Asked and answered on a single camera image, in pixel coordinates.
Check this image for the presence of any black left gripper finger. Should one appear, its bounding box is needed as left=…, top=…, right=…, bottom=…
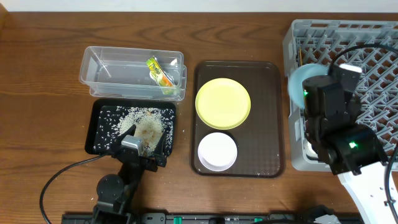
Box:
left=111, top=124, right=136, bottom=152
left=153, top=132, right=167, bottom=167

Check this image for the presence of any rice pile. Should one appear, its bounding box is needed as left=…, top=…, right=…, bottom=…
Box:
left=89, top=106, right=175, bottom=157

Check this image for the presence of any blue plate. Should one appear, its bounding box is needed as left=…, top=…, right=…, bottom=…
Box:
left=288, top=63, right=328, bottom=110

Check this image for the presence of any white cup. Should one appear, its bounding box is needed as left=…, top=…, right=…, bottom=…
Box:
left=305, top=142, right=318, bottom=159

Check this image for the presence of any wooden chopstick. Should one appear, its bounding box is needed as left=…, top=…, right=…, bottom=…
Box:
left=298, top=47, right=303, bottom=67

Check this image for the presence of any white bowl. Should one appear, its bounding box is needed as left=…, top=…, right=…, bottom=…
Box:
left=197, top=133, right=238, bottom=172

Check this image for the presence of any green snack wrapper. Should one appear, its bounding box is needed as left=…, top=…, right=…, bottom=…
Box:
left=146, top=57, right=174, bottom=87

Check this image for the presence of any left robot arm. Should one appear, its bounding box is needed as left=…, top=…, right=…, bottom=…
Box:
left=91, top=125, right=157, bottom=224

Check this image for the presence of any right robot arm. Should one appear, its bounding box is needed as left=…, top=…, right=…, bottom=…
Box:
left=288, top=72, right=397, bottom=223

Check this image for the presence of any grey dishwasher rack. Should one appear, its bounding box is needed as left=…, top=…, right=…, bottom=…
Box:
left=282, top=19, right=397, bottom=172

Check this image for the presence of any black plastic tray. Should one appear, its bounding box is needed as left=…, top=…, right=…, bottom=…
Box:
left=85, top=98, right=176, bottom=154

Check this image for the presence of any clear plastic bin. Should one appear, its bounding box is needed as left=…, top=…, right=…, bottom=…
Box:
left=80, top=46, right=187, bottom=101

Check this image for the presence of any dark brown serving tray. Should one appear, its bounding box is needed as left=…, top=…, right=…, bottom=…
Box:
left=190, top=61, right=285, bottom=179

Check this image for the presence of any yellow plate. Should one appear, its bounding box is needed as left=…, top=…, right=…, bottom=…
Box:
left=195, top=78, right=251, bottom=130

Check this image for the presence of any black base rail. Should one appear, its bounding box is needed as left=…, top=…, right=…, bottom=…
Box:
left=61, top=205, right=364, bottom=224

